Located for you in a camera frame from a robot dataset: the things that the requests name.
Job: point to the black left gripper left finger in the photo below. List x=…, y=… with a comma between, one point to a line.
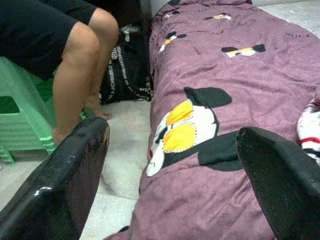
x=57, y=187

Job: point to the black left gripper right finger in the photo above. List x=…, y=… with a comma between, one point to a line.
x=287, y=187

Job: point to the green plastic stool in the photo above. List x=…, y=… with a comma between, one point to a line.
x=25, y=125

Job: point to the person in black clothes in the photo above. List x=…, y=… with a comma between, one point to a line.
x=75, y=62

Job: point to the purple cartoon mouse quilt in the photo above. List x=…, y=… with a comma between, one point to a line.
x=225, y=75

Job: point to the black bag white lettering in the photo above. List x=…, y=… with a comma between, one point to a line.
x=125, y=75

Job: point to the grey quilted mattress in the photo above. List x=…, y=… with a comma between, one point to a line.
x=300, y=12

